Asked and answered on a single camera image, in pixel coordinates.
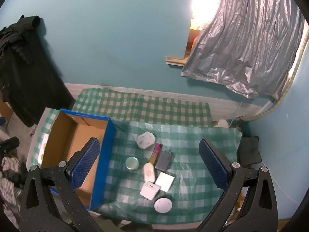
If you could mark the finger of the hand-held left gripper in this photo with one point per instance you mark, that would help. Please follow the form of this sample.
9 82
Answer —
9 143

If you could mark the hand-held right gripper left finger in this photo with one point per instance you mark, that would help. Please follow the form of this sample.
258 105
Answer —
84 164

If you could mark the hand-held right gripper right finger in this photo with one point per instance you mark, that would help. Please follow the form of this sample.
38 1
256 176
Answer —
213 164

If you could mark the blue cardboard box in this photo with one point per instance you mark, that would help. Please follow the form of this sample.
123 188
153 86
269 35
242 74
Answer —
72 137

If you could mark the small green round tin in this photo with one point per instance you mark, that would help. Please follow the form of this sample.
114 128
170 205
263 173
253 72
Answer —
132 163

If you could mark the dark grey power adapter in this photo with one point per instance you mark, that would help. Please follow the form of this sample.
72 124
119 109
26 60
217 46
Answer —
163 161

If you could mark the white square charger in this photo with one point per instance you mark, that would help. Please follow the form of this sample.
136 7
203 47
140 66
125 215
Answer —
165 181

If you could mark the pink gold lighter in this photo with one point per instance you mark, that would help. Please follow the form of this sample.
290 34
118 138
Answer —
155 152

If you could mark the round black white fan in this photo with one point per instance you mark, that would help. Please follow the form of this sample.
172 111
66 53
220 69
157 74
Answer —
163 204

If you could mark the white oval case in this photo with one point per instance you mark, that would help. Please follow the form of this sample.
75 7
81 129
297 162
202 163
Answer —
149 171

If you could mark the white octagonal device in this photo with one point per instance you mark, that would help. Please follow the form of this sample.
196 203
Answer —
146 140

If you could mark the white plug adapter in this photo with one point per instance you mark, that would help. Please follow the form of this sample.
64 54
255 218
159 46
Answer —
149 191

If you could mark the striped cloth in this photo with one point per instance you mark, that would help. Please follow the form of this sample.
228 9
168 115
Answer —
9 174

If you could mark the green white checkered tablecloth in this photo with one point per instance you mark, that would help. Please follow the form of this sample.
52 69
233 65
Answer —
193 135

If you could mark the black hanging clothing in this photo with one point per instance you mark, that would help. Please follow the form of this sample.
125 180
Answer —
29 77

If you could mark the green beige checkered cloth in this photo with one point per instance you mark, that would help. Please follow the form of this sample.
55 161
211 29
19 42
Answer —
144 108

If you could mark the cardboard piece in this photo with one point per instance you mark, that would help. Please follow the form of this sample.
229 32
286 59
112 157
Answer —
173 61

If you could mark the orange box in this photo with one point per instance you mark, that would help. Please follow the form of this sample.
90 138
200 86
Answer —
193 44

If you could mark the silver crinkled curtain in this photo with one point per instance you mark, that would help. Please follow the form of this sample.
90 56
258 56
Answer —
241 41

